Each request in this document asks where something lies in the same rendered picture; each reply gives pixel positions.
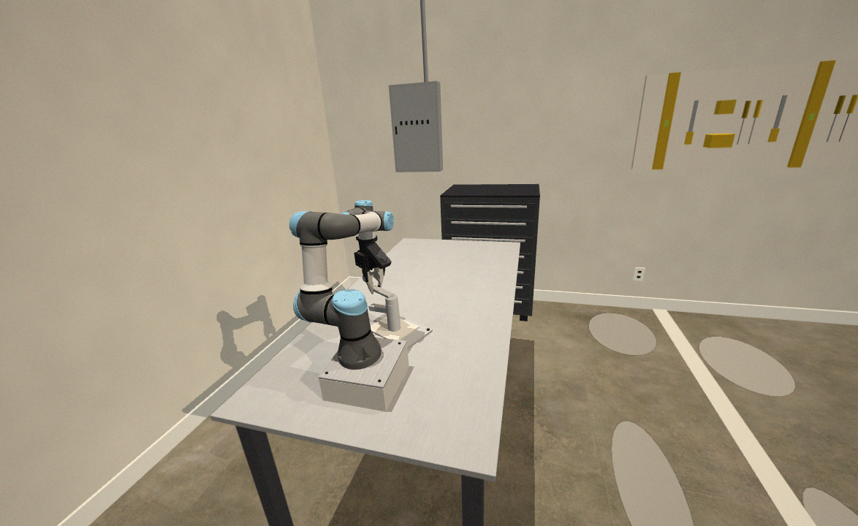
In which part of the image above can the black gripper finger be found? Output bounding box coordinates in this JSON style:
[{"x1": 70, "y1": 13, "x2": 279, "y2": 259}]
[
  {"x1": 362, "y1": 264, "x2": 374, "y2": 294},
  {"x1": 372, "y1": 267, "x2": 385, "y2": 287}
]

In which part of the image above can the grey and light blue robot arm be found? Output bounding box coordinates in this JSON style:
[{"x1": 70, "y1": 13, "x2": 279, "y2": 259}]
[{"x1": 289, "y1": 200, "x2": 394, "y2": 370}]

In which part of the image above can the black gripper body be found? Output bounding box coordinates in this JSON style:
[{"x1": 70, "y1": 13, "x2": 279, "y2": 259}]
[{"x1": 354, "y1": 236, "x2": 379, "y2": 270}]

